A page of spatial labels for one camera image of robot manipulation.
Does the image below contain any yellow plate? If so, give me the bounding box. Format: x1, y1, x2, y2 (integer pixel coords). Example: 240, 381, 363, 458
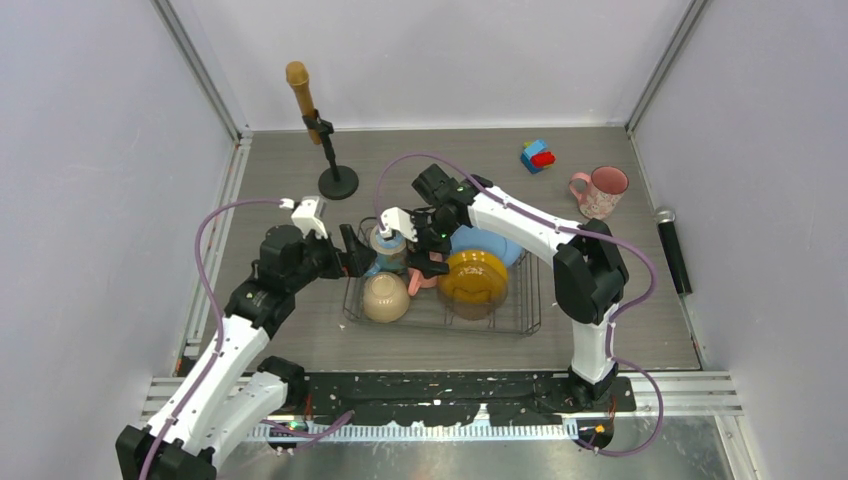
437, 249, 509, 304

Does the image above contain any black wire dish rack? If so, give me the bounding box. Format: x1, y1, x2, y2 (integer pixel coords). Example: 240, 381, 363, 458
342, 217, 543, 336

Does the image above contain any pink patterned mug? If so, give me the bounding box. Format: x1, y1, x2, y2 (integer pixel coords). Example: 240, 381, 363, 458
568, 166, 630, 220

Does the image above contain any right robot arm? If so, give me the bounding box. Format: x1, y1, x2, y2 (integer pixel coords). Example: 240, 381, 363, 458
399, 164, 629, 411

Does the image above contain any black microphone stand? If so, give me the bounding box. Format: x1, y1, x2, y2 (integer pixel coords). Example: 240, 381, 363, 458
302, 109, 359, 200

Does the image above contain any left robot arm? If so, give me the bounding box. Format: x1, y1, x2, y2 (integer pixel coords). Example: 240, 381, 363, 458
116, 224, 376, 479

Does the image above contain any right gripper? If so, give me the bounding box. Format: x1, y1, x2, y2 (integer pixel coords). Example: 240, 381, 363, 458
403, 210, 461, 280

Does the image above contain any light blue plate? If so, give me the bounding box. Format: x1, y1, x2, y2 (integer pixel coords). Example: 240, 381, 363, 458
450, 225, 524, 267

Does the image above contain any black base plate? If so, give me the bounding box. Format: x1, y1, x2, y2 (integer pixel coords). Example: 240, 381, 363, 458
307, 371, 636, 427

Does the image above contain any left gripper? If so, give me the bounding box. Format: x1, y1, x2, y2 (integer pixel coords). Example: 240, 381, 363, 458
287, 224, 375, 292

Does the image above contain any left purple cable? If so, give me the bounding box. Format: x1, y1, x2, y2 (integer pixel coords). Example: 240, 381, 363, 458
135, 197, 359, 480

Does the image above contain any beige floral bowl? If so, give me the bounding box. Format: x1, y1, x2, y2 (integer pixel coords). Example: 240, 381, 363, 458
363, 272, 411, 323

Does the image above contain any blue glazed mug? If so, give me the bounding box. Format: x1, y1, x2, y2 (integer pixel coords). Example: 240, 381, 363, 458
365, 226, 407, 277

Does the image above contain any plain pink mug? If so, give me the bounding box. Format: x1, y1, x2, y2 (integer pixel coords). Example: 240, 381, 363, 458
407, 267, 440, 296

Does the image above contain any brown microphone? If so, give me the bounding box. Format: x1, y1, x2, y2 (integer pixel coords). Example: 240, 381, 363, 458
285, 61, 321, 145

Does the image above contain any black handheld microphone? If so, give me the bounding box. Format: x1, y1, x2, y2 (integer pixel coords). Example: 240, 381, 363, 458
654, 207, 693, 296

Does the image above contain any colourful toy block stack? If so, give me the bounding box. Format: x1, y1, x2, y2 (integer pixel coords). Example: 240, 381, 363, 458
519, 139, 556, 174

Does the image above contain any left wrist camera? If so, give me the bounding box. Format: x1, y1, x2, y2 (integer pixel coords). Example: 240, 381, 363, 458
291, 196, 329, 239

